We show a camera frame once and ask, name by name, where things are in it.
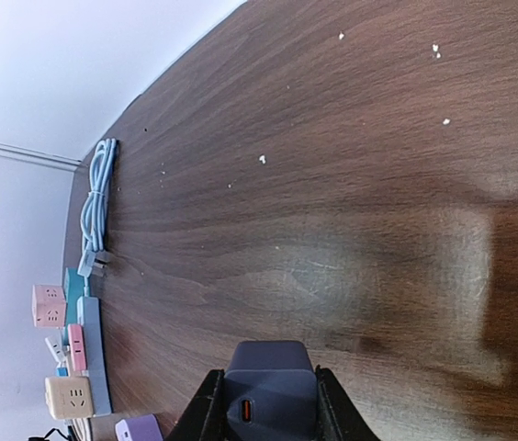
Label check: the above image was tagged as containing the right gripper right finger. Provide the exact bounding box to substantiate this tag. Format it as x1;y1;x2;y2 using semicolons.
315;366;378;441

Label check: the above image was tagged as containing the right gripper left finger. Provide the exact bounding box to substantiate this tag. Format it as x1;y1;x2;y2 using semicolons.
165;369;225;441

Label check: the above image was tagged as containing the purple usb power strip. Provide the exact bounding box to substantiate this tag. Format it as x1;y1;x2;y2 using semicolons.
115;414;163;441

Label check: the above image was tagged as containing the dark blue usb charger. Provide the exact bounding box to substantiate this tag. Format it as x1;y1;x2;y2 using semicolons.
224;341;317;440

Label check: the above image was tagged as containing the beige cube socket adapter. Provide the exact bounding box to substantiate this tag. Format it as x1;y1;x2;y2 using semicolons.
45;376;95;420

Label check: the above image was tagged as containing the light blue power strip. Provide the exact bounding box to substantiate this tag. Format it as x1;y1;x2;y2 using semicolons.
77;296;112;417

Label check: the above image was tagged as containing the white square socket adapter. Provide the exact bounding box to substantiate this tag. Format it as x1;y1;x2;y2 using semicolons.
45;334;68;368

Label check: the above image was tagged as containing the pink cube socket adapter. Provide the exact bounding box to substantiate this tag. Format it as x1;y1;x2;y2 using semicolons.
32;285;67;329

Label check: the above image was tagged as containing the blue square adapter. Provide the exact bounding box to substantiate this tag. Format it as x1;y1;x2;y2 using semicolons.
56;363;69;377

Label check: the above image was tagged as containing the teal power strip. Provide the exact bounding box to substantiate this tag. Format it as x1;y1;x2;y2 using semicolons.
63;267;85;327

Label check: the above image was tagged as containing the light blue coiled cable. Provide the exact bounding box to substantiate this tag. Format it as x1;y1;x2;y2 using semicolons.
76;138;118;300

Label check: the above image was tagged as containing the left aluminium frame post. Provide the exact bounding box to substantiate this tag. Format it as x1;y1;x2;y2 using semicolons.
0;142;83;172

